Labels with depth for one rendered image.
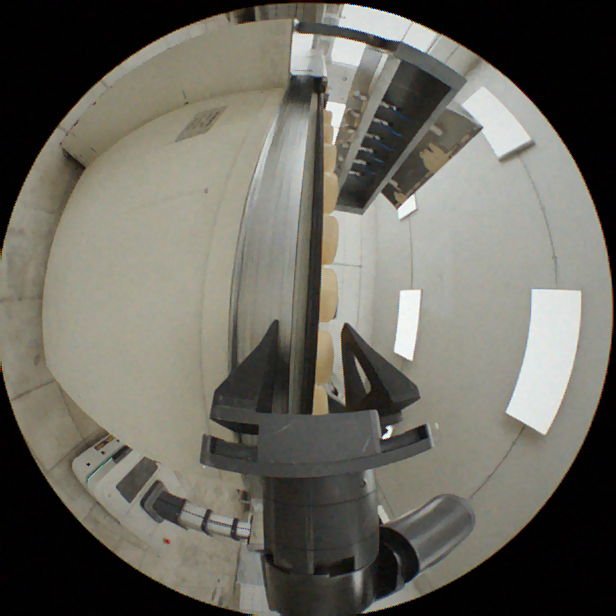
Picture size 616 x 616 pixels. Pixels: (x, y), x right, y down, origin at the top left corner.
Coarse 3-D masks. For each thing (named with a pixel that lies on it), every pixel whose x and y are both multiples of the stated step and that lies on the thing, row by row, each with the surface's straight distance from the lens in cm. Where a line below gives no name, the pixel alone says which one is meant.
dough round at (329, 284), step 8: (328, 272) 15; (328, 280) 14; (336, 280) 15; (328, 288) 14; (336, 288) 15; (320, 296) 14; (328, 296) 14; (336, 296) 14; (320, 304) 14; (328, 304) 14; (336, 304) 15; (320, 312) 14; (328, 312) 15; (320, 320) 15; (328, 320) 16
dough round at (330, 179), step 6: (324, 174) 20; (330, 174) 20; (324, 180) 19; (330, 180) 19; (336, 180) 19; (324, 186) 18; (330, 186) 19; (336, 186) 19; (324, 192) 18; (330, 192) 18; (336, 192) 19; (324, 198) 18; (330, 198) 18; (336, 198) 19; (324, 204) 19; (330, 204) 19; (324, 210) 19; (330, 210) 19
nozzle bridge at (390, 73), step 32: (320, 32) 57; (352, 32) 58; (384, 64) 52; (416, 64) 50; (384, 96) 60; (416, 96) 62; (448, 96) 54; (384, 128) 64; (416, 128) 58; (352, 160) 65; (384, 160) 71; (352, 192) 86
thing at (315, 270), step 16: (320, 96) 34; (320, 112) 27; (320, 128) 23; (320, 144) 20; (320, 160) 18; (320, 176) 16; (320, 192) 15; (320, 208) 14; (320, 224) 13; (320, 240) 13; (320, 256) 12; (320, 272) 12; (320, 288) 12; (304, 368) 15; (304, 384) 15; (304, 400) 15
